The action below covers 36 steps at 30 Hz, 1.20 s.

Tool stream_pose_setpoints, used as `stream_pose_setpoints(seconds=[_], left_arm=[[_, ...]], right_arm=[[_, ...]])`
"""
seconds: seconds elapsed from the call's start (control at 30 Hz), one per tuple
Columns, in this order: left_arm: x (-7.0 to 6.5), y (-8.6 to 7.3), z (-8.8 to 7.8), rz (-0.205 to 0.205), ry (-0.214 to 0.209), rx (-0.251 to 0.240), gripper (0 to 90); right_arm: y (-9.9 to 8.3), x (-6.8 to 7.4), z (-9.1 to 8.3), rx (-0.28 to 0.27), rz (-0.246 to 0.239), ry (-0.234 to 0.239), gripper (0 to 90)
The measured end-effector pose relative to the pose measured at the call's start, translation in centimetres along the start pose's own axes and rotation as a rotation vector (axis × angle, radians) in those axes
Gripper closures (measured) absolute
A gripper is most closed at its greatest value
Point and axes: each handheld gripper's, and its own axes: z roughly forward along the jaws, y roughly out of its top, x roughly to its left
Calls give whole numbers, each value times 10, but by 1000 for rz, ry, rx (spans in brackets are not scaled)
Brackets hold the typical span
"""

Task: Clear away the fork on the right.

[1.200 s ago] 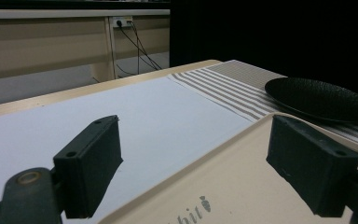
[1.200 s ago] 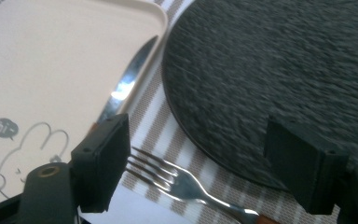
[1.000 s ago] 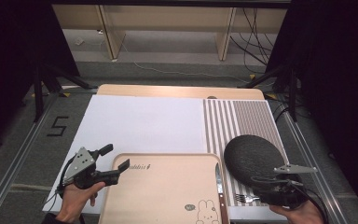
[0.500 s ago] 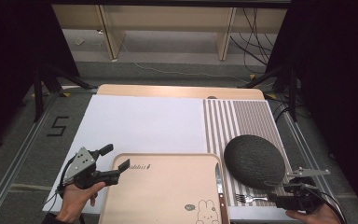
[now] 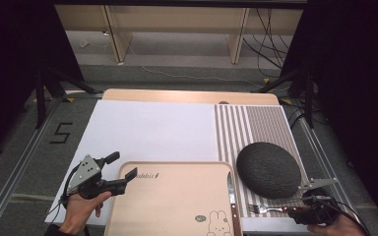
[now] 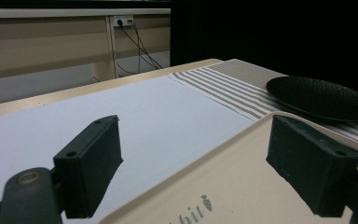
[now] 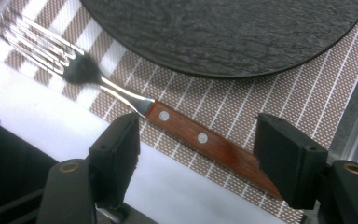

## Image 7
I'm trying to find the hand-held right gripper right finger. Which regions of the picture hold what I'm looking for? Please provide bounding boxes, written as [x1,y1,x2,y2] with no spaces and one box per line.
[253,112,329,210]

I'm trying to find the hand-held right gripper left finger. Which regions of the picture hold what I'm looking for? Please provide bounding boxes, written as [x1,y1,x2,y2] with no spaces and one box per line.
[88,112,142,209]

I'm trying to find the fork with wooden handle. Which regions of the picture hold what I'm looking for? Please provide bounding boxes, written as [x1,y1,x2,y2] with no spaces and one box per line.
[0,13,283,201]

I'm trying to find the black textured round plate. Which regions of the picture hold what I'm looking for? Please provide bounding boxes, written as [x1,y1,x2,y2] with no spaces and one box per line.
[79,0,358,79]

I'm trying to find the brown white striped placemat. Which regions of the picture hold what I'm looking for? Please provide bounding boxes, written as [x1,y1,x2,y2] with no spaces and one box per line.
[0,0,358,224]

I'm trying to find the white board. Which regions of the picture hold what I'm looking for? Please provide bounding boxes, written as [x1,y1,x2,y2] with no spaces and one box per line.
[0,50,286,224]

